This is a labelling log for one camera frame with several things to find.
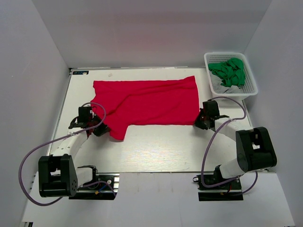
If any blue table label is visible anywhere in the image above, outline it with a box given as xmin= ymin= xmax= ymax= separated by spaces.
xmin=72 ymin=70 xmax=89 ymax=75

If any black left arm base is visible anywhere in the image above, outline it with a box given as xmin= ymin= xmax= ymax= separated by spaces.
xmin=69 ymin=173 xmax=120 ymax=201

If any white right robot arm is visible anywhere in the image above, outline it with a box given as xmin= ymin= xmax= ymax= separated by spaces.
xmin=194 ymin=98 xmax=277 ymax=189

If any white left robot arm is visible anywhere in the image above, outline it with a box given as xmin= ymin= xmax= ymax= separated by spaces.
xmin=38 ymin=106 xmax=109 ymax=197

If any green t shirt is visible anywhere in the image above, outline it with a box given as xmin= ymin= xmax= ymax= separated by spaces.
xmin=208 ymin=58 xmax=246 ymax=88

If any grey t shirt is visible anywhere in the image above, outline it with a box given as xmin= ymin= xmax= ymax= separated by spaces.
xmin=210 ymin=74 xmax=243 ymax=94

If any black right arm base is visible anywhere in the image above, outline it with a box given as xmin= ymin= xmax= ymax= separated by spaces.
xmin=193 ymin=175 xmax=243 ymax=201

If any white plastic basket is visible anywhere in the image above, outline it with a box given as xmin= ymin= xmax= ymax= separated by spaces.
xmin=204 ymin=52 xmax=258 ymax=100

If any red t shirt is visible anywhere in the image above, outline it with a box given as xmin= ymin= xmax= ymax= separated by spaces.
xmin=92 ymin=76 xmax=199 ymax=140

